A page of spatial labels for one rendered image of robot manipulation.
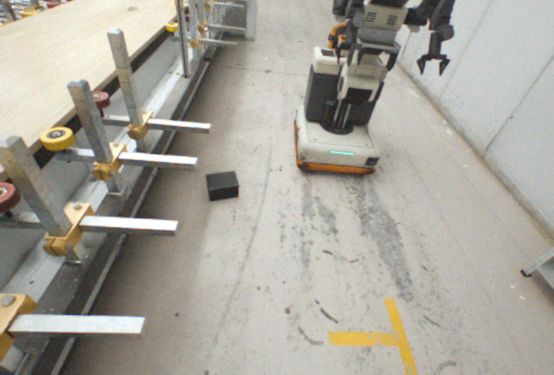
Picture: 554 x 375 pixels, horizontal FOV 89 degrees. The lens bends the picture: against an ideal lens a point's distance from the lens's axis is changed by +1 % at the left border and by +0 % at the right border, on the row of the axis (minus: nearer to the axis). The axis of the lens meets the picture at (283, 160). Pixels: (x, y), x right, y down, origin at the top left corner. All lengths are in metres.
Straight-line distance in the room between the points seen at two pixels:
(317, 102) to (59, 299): 1.87
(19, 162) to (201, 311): 1.11
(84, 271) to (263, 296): 0.92
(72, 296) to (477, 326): 1.81
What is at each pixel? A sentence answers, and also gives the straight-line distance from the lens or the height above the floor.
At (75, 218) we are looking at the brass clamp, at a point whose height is 0.83.
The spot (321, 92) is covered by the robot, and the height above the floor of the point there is 0.56.
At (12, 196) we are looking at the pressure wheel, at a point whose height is 0.90.
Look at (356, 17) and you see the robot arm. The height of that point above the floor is 1.20.
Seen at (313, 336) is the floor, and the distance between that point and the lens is 1.59.
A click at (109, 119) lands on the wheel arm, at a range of 1.31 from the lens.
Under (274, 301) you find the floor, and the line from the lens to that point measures 1.62.
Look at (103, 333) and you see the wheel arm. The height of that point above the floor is 0.82.
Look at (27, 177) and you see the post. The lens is 0.76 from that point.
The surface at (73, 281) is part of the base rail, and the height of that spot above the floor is 0.70.
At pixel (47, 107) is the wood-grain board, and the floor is 0.90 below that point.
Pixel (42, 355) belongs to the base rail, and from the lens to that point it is 0.92.
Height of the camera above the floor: 1.48
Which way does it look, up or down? 40 degrees down
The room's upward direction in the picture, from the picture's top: 9 degrees clockwise
